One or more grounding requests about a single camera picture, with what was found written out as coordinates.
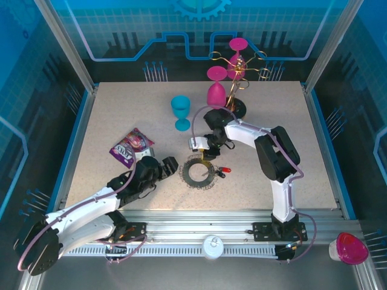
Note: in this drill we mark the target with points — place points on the key with red head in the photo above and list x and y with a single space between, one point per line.
225 171

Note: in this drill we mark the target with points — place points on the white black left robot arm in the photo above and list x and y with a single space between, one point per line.
90 208

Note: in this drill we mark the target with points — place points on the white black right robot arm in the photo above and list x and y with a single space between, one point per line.
281 196

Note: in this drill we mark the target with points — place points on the pink plastic goblet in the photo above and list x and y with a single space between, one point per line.
238 44
216 95

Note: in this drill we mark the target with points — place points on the purple snack packet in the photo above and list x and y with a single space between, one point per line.
130 148

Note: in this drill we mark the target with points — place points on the blue plastic goblet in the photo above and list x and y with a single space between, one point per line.
180 105

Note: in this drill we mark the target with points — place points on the white round cap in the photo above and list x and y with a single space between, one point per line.
213 246

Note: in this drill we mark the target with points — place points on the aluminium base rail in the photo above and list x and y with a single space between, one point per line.
196 223

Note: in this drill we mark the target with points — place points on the aluminium side rail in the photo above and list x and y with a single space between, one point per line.
77 145
326 145

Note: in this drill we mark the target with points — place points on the aluminium frame post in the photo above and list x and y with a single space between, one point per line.
66 45
329 45

